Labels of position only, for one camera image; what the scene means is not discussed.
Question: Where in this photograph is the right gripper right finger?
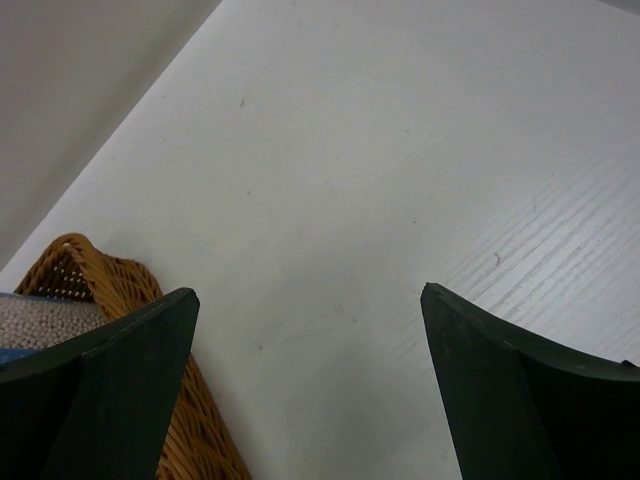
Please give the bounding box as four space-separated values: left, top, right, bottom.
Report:
421 283 639 479

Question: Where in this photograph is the brown wicker divided tray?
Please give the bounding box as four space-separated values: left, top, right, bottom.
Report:
15 233 251 479

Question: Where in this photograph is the white blue cylindrical shaker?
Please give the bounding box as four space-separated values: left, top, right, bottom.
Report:
1 293 107 365

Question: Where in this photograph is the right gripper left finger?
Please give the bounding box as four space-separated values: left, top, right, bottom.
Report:
1 288 200 479

